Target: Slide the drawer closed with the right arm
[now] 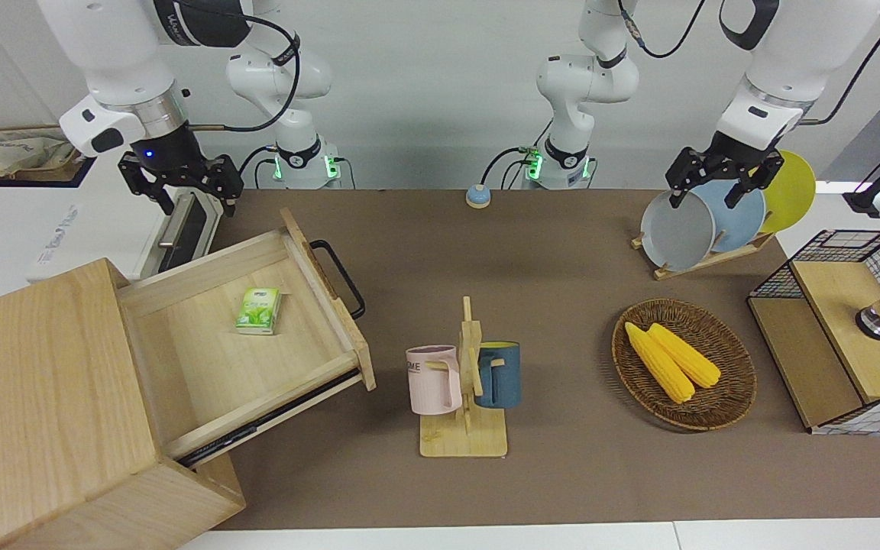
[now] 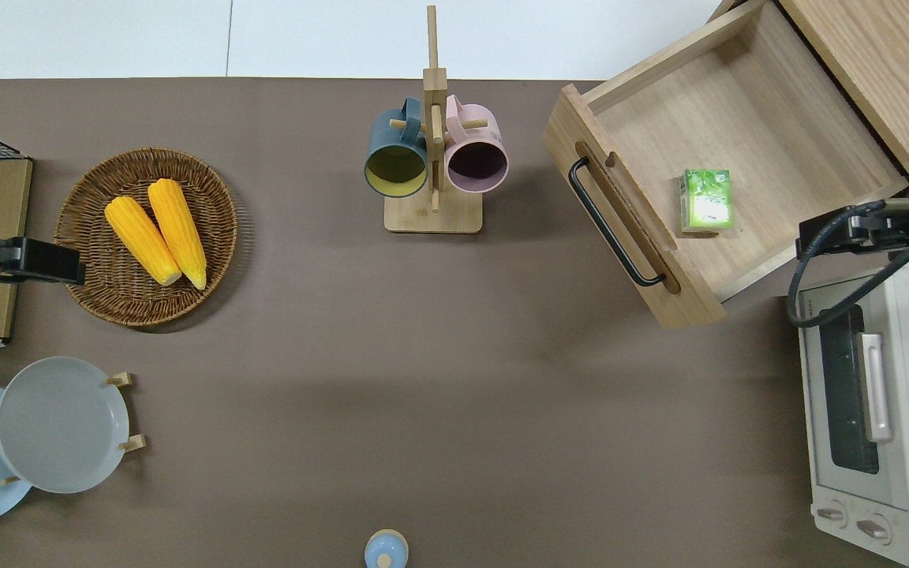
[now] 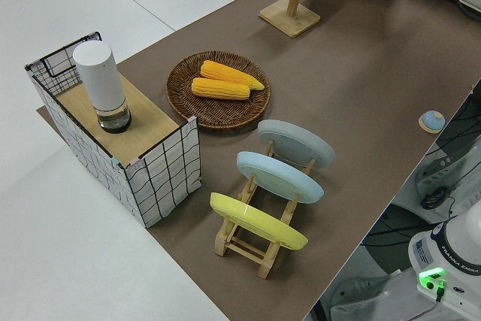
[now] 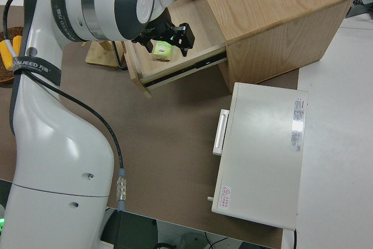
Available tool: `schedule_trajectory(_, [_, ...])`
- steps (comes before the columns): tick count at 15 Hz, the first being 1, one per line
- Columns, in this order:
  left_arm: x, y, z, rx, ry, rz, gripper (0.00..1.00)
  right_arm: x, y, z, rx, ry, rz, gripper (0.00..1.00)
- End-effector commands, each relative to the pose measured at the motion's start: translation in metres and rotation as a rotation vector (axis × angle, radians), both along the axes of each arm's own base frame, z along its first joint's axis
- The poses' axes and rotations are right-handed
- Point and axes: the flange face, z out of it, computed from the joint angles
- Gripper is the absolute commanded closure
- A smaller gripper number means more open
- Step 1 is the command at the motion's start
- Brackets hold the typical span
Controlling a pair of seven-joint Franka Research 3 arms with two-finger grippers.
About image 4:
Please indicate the light wooden cabinet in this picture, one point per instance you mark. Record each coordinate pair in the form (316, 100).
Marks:
(277, 7)

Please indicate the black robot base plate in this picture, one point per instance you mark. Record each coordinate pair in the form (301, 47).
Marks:
(131, 228)

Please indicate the brown table mat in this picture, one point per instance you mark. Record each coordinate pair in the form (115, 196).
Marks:
(163, 132)

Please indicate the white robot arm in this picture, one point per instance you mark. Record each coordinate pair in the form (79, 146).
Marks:
(58, 144)

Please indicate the white toaster oven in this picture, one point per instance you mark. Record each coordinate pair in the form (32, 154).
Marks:
(262, 150)

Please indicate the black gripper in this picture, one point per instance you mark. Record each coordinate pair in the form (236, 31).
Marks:
(158, 28)

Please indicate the wooden mug stand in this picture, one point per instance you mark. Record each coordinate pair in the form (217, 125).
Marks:
(99, 56)

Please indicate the brown wicker basket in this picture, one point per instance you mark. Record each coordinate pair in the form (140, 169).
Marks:
(16, 30)

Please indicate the small green white box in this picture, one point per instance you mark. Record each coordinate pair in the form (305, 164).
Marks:
(161, 52)

